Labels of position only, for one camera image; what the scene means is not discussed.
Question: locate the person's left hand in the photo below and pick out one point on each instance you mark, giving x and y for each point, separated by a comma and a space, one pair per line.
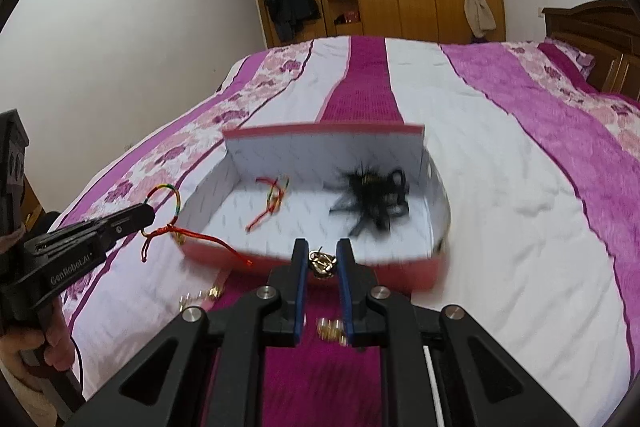
55, 347

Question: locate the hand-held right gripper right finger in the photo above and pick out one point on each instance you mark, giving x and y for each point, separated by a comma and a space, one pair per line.
344, 297

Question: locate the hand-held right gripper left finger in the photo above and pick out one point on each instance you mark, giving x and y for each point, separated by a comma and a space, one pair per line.
300, 292

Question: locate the wooden headboard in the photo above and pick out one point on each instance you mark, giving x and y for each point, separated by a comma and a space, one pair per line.
595, 24

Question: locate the beige hanging cloth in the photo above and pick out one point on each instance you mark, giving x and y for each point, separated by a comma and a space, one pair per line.
479, 9

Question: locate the red shelf box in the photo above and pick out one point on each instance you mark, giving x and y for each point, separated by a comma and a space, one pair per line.
348, 17

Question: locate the pink and white striped bedspread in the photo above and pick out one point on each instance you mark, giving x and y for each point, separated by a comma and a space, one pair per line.
500, 207

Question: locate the pink floral pillow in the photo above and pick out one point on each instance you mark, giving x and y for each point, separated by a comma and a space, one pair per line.
570, 54

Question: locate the person's left forearm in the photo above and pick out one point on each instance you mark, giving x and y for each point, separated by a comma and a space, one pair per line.
20, 399

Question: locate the red paper box white inside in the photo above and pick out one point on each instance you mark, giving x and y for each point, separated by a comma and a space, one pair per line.
300, 217

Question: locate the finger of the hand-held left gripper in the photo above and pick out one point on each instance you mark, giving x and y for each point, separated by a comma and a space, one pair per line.
127, 219

